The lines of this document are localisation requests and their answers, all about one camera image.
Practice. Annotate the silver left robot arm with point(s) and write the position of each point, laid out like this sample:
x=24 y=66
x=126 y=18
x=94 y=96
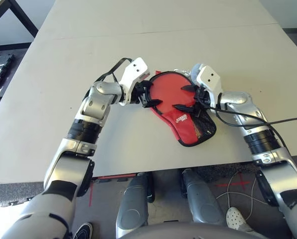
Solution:
x=96 y=104

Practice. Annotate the grey robot torso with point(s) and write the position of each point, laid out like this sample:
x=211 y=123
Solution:
x=188 y=231

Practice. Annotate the grey robot leg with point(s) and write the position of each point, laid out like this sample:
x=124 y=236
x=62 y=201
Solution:
x=132 y=209
x=203 y=199

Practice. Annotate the black bar-shaped device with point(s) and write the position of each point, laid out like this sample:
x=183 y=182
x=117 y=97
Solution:
x=4 y=72

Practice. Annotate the grey left robot leg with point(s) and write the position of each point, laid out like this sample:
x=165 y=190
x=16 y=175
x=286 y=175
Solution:
x=132 y=209

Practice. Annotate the red black paddle case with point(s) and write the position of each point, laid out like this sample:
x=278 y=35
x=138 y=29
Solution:
x=168 y=92

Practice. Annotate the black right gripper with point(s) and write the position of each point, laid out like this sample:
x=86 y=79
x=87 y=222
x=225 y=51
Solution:
x=203 y=99

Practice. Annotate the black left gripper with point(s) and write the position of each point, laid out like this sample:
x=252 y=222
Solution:
x=139 y=93

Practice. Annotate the grey right robot leg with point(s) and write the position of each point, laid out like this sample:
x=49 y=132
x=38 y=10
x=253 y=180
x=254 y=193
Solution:
x=203 y=199

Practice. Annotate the white perforated clog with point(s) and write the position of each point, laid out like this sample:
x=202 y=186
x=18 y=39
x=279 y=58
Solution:
x=235 y=217

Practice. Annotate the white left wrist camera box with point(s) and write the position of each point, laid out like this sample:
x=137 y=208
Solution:
x=134 y=72

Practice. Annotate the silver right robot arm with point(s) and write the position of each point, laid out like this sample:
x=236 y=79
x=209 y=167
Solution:
x=240 y=99

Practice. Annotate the black puzzle foam mat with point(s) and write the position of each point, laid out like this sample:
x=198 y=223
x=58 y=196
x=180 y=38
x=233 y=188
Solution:
x=16 y=194

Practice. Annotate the dark grey rug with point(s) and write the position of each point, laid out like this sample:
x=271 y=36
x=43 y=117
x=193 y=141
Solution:
x=225 y=173

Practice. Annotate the black white sneaker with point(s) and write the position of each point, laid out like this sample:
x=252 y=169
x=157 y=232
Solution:
x=83 y=231

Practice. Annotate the black metal frame table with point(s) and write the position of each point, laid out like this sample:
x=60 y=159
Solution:
x=25 y=17

